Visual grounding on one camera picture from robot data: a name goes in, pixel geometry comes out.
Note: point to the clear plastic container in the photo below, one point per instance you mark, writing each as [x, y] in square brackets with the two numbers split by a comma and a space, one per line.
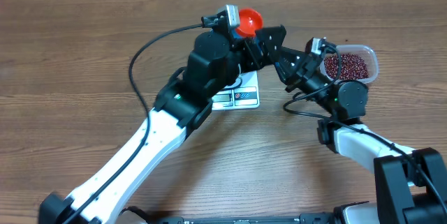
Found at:
[363, 51]

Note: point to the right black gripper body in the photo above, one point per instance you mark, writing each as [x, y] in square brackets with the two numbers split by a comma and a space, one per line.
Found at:
[309, 79]

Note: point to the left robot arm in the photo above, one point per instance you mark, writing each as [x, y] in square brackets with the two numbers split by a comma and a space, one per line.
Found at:
[220, 75]

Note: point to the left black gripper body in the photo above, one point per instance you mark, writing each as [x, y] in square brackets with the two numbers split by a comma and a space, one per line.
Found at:
[246, 60]

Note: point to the orange scoop with blue handle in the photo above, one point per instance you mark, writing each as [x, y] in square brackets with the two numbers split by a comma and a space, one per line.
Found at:
[250, 22]

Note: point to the white digital kitchen scale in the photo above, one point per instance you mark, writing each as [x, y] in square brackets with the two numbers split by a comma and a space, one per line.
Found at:
[243, 94]

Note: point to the red beans in container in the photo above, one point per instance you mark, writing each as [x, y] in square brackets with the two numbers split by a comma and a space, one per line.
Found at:
[354, 67]

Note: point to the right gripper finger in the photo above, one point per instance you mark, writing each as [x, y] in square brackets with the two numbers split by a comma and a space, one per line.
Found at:
[270, 40]
[288, 65]

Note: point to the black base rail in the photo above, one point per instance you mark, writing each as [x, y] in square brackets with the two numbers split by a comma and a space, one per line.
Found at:
[307, 218]

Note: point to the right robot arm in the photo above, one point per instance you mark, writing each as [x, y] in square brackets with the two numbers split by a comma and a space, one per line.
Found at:
[410, 183]

